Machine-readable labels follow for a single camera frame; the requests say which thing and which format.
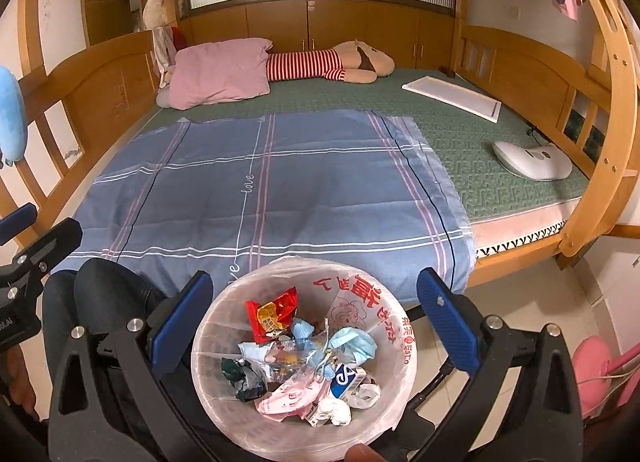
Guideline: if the red snack packet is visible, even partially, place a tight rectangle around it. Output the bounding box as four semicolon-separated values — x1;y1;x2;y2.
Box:
244;289;300;345

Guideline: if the white handheld mite cleaner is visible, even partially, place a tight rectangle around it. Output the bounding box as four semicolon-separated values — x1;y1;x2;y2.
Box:
492;140;574;181

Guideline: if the person's right hand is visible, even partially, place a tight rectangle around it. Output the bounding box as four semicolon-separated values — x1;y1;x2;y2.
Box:
347;443;387;462

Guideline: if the green woven bed mat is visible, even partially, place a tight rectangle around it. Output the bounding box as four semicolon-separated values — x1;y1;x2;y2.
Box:
127;66;594;223

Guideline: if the white hanging cloth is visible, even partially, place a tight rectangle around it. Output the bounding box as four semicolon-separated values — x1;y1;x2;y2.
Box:
152;26;177;78

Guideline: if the white and blue toothpaste box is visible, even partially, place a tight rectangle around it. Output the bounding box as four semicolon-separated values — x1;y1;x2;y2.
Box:
307;363;369;429

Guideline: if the pink fan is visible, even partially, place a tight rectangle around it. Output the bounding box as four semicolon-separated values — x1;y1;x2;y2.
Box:
570;334;640;419

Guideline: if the clear plastic wrapper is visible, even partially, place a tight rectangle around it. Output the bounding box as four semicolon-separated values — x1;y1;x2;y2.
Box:
264;336;332;379

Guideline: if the pink pillow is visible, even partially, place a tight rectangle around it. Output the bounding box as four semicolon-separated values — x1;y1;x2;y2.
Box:
167;38;275;110

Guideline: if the bin with white plastic liner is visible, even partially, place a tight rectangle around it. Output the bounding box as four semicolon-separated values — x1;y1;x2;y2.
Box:
191;257;419;449

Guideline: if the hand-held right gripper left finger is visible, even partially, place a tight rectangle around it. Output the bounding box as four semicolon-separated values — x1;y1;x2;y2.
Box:
47;269;221;462

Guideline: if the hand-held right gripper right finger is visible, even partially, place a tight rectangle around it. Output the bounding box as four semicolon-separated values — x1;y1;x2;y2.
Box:
395;267;586;462

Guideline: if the wooden bunk bed frame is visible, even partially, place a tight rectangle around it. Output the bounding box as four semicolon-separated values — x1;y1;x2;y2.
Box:
0;0;640;287

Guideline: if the blue plush toy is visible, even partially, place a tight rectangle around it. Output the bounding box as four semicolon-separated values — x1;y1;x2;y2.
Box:
0;66;27;169

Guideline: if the person's bare foot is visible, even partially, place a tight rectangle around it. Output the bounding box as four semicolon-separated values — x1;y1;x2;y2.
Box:
0;344;38;421

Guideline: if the white flat board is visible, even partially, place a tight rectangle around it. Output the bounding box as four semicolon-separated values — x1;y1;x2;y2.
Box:
402;75;502;124

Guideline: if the striped plush toy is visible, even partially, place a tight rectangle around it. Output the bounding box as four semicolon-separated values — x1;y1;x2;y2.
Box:
264;40;397;85

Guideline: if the wooden wall cabinet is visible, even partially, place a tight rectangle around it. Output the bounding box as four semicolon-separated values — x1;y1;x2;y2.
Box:
177;0;458;72

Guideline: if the white low cabinet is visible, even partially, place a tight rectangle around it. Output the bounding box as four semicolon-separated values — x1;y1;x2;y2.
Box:
590;242;640;329

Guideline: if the pink plastic packet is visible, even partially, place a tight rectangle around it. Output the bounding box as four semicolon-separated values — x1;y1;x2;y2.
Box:
255;381;322;419

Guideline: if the pink patterned mattress pad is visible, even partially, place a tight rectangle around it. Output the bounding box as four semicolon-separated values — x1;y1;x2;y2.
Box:
469;196;584;261

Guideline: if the light blue face mask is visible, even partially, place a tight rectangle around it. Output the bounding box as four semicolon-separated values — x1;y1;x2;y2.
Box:
291;317;317;341
327;326;377;361

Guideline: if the dark green wrapper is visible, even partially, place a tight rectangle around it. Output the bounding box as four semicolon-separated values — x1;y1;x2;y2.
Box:
221;357;267;403

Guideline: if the curved wooden ladder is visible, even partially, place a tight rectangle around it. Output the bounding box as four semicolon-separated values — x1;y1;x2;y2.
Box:
555;0;640;270

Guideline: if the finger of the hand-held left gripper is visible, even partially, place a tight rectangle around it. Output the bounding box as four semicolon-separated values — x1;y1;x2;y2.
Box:
11;218;83;279
0;203;38;245

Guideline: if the blue plaid blanket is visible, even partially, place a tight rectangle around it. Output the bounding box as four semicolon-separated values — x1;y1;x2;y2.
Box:
49;108;477;303

